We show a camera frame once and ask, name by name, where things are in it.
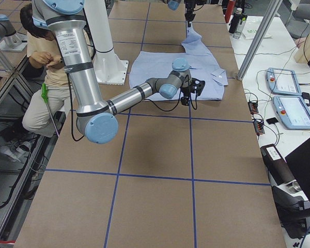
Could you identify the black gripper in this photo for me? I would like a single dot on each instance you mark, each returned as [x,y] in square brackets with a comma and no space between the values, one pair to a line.
[189,11]
[186,91]

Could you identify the light blue striped shirt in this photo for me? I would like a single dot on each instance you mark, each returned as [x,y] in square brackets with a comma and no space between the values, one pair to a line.
[197,58]

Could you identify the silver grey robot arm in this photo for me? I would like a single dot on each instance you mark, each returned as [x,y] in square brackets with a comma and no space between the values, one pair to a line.
[173,4]
[85,42]

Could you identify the black thermos bottle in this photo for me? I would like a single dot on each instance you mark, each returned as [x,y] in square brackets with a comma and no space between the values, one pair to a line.
[235,20]

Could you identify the red circuit board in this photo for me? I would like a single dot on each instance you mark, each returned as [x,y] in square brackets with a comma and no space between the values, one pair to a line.
[253,107]

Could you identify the white paper with green print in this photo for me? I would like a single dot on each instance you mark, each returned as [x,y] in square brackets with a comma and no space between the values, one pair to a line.
[251,27]

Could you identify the far blue teach pendant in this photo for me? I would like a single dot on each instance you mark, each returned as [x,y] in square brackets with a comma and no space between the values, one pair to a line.
[282,82]

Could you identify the blue teach pendant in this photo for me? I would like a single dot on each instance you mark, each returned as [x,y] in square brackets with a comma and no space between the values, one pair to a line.
[292,112]
[282,82]

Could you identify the near blue teach pendant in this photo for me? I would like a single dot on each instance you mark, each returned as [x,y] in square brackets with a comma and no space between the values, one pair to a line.
[292,112]

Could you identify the black box with label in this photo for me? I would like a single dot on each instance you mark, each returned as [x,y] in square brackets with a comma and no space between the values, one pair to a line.
[276,164]

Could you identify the grey aluminium frame post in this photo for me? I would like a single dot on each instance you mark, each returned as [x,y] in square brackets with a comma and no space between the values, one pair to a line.
[263,28]

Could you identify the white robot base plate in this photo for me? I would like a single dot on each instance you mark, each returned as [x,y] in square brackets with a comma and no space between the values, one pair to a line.
[109,69]

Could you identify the green handled tool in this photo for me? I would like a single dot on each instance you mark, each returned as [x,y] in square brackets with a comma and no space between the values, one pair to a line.
[44,95]

